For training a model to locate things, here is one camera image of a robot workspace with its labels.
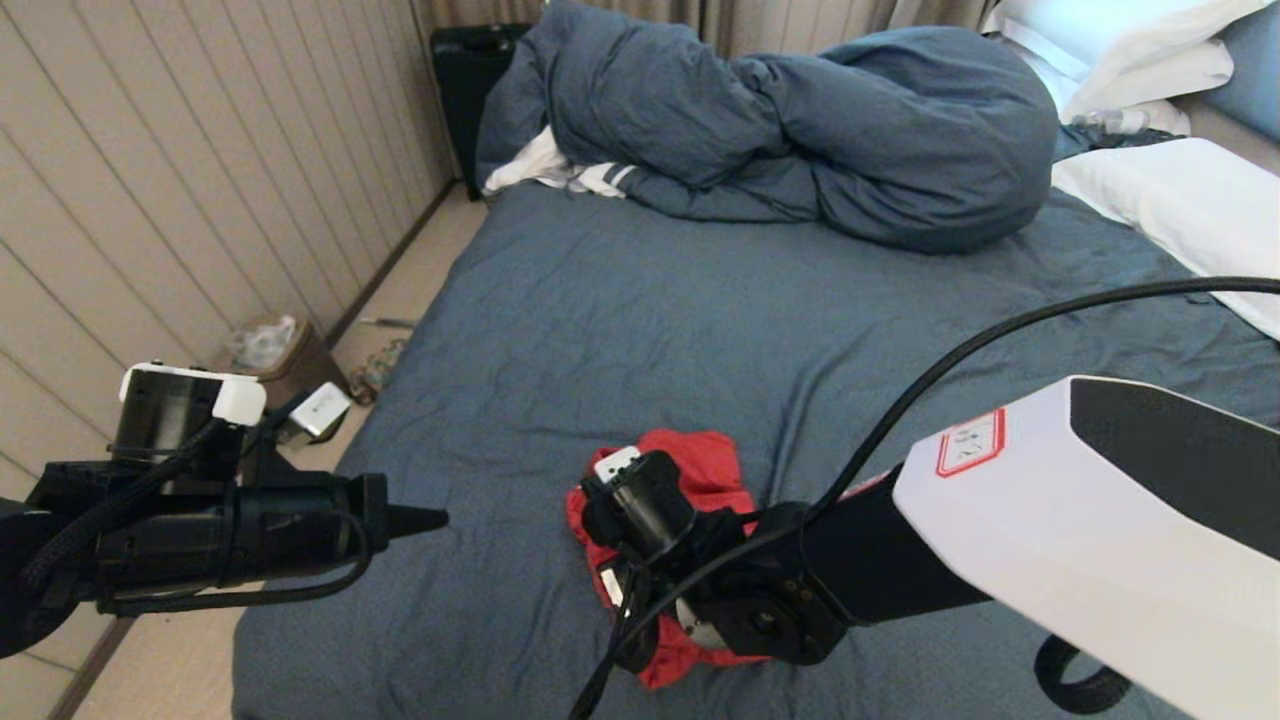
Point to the blue-grey bed sheet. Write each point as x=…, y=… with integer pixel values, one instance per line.
x=700, y=330

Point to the clear plastic bin bag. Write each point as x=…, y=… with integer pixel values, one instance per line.
x=262, y=343

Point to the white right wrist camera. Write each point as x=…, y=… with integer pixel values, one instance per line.
x=611, y=585

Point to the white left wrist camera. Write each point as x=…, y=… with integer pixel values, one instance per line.
x=320, y=410

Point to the clear plastic bottle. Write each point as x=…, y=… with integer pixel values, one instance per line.
x=1110, y=121

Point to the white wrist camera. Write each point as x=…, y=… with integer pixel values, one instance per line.
x=320, y=410
x=611, y=585

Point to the blue pillow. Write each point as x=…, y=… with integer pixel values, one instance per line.
x=1250, y=75

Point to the brown trash bin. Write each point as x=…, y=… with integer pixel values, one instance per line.
x=305, y=365

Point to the pair of slippers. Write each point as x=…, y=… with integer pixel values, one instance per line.
x=375, y=375

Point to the crumpled blue-grey duvet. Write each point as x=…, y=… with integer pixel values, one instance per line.
x=900, y=140

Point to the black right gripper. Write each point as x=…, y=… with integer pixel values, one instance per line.
x=638, y=625

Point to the white striped garment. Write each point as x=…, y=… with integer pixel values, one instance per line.
x=530, y=165

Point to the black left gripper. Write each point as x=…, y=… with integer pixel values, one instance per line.
x=280, y=530

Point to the large white pillow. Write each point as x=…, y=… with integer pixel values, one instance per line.
x=1190, y=205

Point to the black suitcase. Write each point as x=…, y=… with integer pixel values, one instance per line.
x=465, y=95

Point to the grey bed headboard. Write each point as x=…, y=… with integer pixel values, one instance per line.
x=1240, y=135

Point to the red T-shirt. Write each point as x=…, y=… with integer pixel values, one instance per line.
x=715, y=470

